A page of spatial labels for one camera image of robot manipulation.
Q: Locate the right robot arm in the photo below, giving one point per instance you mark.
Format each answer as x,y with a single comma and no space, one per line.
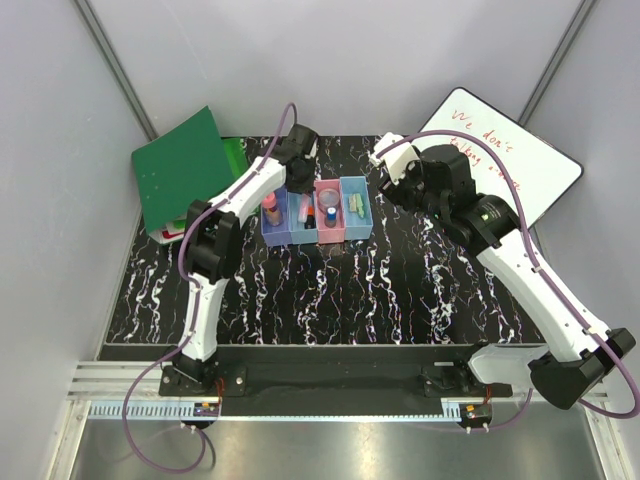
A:
484,214

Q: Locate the pink plastic bin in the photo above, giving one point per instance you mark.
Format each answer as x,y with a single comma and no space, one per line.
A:
325,235

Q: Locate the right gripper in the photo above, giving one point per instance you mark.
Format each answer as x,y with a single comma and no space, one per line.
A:
397,191

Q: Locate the light blue plastic bin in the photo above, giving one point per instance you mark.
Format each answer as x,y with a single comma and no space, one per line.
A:
299,234

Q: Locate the green stapler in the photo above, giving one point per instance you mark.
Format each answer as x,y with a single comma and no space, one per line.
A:
360,206

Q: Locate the orange capped black highlighter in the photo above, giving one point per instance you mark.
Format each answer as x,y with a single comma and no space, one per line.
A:
310,222

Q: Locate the blue capped small bottle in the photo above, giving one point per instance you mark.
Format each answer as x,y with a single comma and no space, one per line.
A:
331,218

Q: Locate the pink highlighter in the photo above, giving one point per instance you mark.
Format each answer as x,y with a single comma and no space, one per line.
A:
304,204

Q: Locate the pink capped marker bottle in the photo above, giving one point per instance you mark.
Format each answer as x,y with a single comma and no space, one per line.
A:
271,210

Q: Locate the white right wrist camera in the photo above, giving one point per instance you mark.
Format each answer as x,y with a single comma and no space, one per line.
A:
396,160

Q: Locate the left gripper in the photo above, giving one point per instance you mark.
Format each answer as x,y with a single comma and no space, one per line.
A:
306,186

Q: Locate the grey glitter jar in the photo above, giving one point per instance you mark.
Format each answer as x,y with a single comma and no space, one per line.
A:
328,198

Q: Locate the purple plastic bin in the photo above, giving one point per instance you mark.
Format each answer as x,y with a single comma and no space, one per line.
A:
276,235

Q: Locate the black marble mat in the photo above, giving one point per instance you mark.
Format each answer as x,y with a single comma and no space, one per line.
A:
406,284

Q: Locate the blue plastic bin right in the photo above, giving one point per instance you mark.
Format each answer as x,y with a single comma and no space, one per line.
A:
356,228

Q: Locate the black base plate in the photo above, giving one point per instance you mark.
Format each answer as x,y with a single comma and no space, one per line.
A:
334,382

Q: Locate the green folder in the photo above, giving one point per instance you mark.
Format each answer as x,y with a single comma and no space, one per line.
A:
190,162

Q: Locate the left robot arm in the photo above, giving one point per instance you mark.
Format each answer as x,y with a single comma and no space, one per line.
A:
211,250

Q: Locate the white whiteboard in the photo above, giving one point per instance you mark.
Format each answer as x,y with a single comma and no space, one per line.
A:
541,174

